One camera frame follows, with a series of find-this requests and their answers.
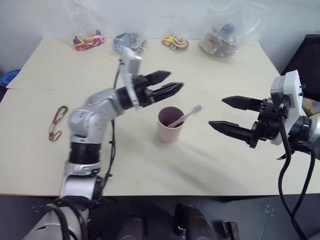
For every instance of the pink mug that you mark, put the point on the pink mug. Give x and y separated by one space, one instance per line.
168 133

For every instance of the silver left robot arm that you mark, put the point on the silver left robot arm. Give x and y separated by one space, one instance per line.
82 117

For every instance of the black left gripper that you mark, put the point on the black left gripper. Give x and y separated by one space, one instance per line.
143 91

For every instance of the brown cardboard box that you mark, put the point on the brown cardboard box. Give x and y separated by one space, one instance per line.
309 106

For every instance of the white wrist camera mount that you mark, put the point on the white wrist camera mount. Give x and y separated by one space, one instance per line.
132 65
291 87

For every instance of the bag of red yellow toys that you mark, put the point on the bag of red yellow toys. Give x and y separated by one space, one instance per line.
175 42

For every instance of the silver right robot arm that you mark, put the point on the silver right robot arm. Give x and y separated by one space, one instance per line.
308 130

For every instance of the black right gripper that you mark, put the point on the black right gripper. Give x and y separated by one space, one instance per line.
268 120

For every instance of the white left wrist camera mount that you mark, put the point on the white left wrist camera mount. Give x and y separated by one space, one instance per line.
132 65

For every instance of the black chair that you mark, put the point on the black chair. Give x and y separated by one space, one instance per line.
306 57

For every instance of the blue plastic container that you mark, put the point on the blue plastic container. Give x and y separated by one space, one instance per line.
8 77

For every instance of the bag of colourful ribbons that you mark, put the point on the bag of colourful ribbons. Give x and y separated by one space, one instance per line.
86 42

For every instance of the white toothbrush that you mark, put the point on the white toothbrush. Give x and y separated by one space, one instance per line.
192 112

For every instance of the large clear bag of items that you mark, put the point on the large clear bag of items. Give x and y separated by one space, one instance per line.
221 41

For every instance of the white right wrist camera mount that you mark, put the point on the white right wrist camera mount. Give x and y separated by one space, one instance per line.
291 87

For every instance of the bag of silver packets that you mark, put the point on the bag of silver packets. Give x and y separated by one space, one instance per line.
128 41

